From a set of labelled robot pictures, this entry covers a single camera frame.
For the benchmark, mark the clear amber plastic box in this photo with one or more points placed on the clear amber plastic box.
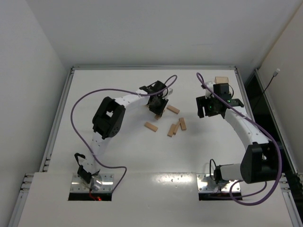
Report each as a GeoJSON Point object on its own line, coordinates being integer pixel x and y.
{"type": "Point", "coordinates": [221, 80]}

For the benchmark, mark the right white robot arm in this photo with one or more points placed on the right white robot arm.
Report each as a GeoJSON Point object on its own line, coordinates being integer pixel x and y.
{"type": "Point", "coordinates": [262, 159]}

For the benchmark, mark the wood block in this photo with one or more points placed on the wood block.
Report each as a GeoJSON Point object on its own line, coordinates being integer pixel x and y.
{"type": "Point", "coordinates": [176, 128]}
{"type": "Point", "coordinates": [182, 123]}
{"type": "Point", "coordinates": [157, 117]}
{"type": "Point", "coordinates": [171, 130]}
{"type": "Point", "coordinates": [151, 126]}
{"type": "Point", "coordinates": [173, 109]}

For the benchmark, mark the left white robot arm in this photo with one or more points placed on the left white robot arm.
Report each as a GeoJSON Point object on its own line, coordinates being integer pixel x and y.
{"type": "Point", "coordinates": [107, 122]}

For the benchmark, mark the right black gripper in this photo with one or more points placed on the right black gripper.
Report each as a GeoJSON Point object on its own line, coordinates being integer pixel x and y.
{"type": "Point", "coordinates": [202, 105]}

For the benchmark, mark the metal base plate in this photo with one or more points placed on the metal base plate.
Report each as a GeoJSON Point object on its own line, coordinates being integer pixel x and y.
{"type": "Point", "coordinates": [206, 184]}
{"type": "Point", "coordinates": [102, 183]}

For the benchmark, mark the aluminium table frame rail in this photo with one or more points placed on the aluminium table frame rail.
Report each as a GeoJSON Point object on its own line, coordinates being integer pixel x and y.
{"type": "Point", "coordinates": [154, 67]}

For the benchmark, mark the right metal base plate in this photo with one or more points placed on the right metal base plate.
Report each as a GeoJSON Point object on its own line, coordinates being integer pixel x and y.
{"type": "Point", "coordinates": [206, 184]}

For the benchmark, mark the black cable white plug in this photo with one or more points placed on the black cable white plug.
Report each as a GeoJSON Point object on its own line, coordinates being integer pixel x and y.
{"type": "Point", "coordinates": [256, 91]}

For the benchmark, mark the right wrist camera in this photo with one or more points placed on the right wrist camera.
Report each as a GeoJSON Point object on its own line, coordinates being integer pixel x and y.
{"type": "Point", "coordinates": [209, 89]}

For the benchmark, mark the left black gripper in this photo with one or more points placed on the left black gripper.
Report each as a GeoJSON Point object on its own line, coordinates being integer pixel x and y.
{"type": "Point", "coordinates": [157, 108]}

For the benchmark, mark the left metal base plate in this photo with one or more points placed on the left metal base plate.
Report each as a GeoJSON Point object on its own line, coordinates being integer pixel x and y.
{"type": "Point", "coordinates": [102, 183]}

